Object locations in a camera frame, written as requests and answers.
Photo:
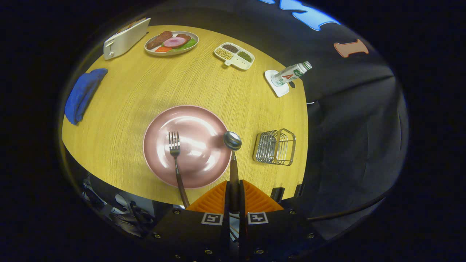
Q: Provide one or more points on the red tomato slice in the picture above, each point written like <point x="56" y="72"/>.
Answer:
<point x="163" y="49"/>

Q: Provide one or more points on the pink ham slice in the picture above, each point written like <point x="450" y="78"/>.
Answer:
<point x="174" y="42"/>

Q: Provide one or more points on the white bottle with green cap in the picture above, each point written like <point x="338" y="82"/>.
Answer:
<point x="291" y="72"/>

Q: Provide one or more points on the grey food plate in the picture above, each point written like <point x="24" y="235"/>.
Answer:
<point x="174" y="33"/>

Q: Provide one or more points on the white square coaster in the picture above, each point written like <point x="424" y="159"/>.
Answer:
<point x="280" y="91"/>

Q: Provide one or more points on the black table bracket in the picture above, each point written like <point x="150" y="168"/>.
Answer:
<point x="299" y="190"/>
<point x="277" y="194"/>

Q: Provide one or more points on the green lettuce leaf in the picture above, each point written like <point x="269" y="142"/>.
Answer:
<point x="188" y="45"/>

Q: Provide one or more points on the blue folded cloth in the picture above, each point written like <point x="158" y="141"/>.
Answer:
<point x="83" y="94"/>

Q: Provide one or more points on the pink plate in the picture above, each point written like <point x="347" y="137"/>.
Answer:
<point x="196" y="123"/>

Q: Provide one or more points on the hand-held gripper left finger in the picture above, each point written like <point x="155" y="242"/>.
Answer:
<point x="189" y="233"/>

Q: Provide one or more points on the white divided dish with grains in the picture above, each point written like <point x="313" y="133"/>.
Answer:
<point x="240" y="64"/>

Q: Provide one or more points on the white toaster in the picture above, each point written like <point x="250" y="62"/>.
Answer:
<point x="125" y="38"/>

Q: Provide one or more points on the brown toast slice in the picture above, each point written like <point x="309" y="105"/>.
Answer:
<point x="135" y="23"/>

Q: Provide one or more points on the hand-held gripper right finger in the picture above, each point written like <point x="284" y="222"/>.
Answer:
<point x="280" y="233"/>

